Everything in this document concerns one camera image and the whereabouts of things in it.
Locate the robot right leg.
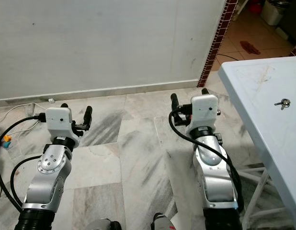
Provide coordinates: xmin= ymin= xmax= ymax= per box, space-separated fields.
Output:
xmin=152 ymin=212 xmax=177 ymax=230

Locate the robot leg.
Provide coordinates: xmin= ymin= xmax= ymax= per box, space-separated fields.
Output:
xmin=152 ymin=212 xmax=177 ymax=230
xmin=93 ymin=218 xmax=122 ymax=230

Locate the grey lidded bucket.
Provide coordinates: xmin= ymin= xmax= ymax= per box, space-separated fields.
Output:
xmin=261 ymin=0 xmax=287 ymax=25

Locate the dark red floor cloth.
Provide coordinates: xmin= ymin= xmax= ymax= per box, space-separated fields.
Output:
xmin=239 ymin=41 xmax=261 ymax=55

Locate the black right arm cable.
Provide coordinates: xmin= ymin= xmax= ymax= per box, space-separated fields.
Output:
xmin=169 ymin=108 xmax=244 ymax=211

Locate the small silver key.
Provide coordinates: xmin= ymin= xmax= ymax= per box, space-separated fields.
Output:
xmin=274 ymin=98 xmax=291 ymax=110

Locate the short black left arm cable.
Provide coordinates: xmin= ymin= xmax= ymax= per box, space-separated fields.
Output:
xmin=10 ymin=154 xmax=43 ymax=209

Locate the white metal table leg frame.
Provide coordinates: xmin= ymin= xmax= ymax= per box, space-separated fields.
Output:
xmin=237 ymin=165 xmax=295 ymax=230

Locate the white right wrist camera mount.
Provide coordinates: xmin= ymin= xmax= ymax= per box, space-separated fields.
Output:
xmin=189 ymin=94 xmax=220 ymax=132

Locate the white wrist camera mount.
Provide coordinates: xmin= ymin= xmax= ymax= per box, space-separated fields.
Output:
xmin=189 ymin=94 xmax=220 ymax=132
xmin=45 ymin=107 xmax=76 ymax=144

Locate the robot left leg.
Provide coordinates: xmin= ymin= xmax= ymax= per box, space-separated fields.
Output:
xmin=93 ymin=218 xmax=122 ymax=230

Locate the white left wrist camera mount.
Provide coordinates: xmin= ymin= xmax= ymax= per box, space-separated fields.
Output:
xmin=45 ymin=107 xmax=76 ymax=144

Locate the white floor cable with plug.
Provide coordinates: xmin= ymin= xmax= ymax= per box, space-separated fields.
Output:
xmin=0 ymin=98 xmax=55 ymax=126

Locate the red container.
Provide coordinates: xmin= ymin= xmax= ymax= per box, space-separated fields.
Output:
xmin=249 ymin=0 xmax=263 ymax=14

